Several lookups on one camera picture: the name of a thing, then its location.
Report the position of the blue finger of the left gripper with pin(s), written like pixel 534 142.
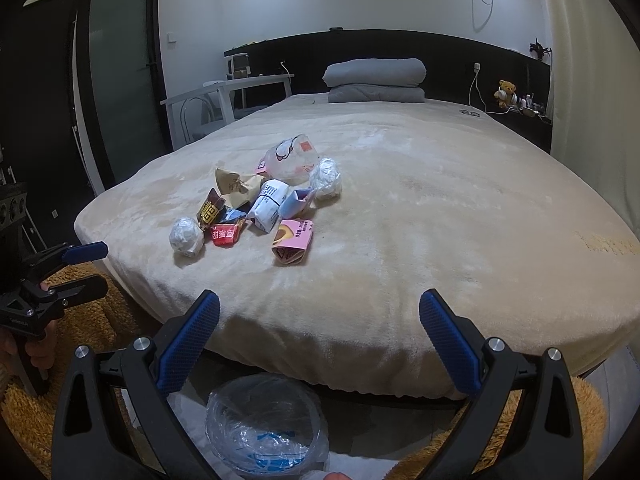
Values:
pixel 85 253
pixel 83 290

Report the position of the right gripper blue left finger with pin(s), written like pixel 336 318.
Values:
pixel 181 340

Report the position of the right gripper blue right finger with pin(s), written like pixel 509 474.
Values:
pixel 456 340

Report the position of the white paper ball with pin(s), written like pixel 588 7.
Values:
pixel 186 237

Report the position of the maroon gold snack packet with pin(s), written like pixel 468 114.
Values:
pixel 211 209

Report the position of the red green snack wrapper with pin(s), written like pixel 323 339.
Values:
pixel 226 231

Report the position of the pink brown carton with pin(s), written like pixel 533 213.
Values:
pixel 292 239

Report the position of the light blue carton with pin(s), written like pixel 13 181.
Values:
pixel 296 203

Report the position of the white tissue ball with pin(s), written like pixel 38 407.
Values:
pixel 326 179

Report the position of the trash bin with clear bag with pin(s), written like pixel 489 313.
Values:
pixel 266 426

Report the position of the left hand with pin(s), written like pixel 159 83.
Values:
pixel 29 359

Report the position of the beige plush bed blanket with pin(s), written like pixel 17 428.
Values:
pixel 432 198

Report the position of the brown paper bag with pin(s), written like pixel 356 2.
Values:
pixel 237 190

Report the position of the white chair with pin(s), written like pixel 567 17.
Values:
pixel 199 117

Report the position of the white rolled printed paper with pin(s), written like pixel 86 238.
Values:
pixel 264 213

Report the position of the small pink box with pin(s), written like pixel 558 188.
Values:
pixel 261 168

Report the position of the white side table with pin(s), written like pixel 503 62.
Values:
pixel 223 89

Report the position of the clear plastic cup with cartoon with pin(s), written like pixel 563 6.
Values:
pixel 292 160

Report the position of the dark glass door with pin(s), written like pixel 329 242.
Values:
pixel 121 85

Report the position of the brown teddy bear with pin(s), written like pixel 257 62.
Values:
pixel 506 95

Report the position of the lower grey folded pillow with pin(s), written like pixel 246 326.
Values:
pixel 373 92

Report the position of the grey folded pillow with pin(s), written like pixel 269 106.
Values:
pixel 373 92
pixel 394 72

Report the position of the upper grey folded pillow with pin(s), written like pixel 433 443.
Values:
pixel 394 72

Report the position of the black figurine on headboard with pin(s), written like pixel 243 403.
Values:
pixel 539 50

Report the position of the cream curtain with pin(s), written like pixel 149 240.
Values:
pixel 595 100

